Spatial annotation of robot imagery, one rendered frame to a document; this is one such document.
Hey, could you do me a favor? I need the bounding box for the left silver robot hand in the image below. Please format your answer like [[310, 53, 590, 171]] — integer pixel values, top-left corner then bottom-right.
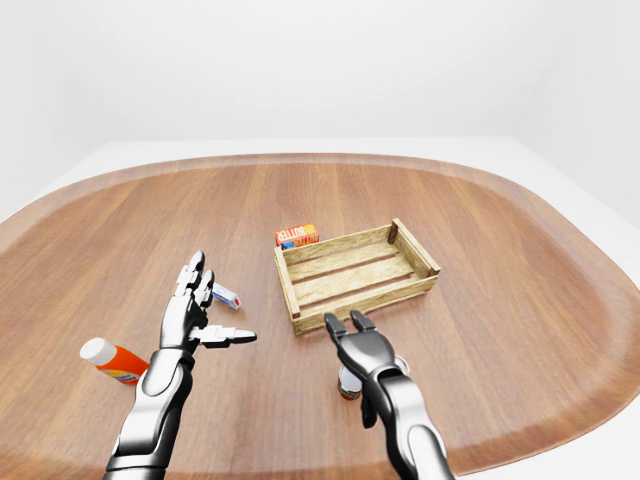
[[159, 250, 258, 354]]

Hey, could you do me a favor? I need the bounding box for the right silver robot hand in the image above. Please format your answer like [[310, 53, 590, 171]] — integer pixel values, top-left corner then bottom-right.
[[324, 309, 410, 430]]

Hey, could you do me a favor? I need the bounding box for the small tomato sauce can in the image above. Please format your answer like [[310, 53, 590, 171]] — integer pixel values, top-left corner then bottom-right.
[[337, 364, 364, 401]]

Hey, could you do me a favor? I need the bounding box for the wooden slat tray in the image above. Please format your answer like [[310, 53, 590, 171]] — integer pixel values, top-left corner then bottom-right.
[[273, 217, 442, 336]]

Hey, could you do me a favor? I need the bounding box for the small white blue box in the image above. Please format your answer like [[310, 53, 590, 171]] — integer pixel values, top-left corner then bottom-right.
[[211, 282, 243, 311]]

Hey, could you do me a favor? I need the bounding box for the orange bottle with white cap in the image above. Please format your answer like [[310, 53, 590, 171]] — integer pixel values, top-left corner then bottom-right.
[[79, 337, 151, 386]]

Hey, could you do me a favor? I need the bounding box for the orange butter box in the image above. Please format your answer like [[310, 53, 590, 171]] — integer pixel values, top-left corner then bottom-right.
[[274, 223, 321, 250]]

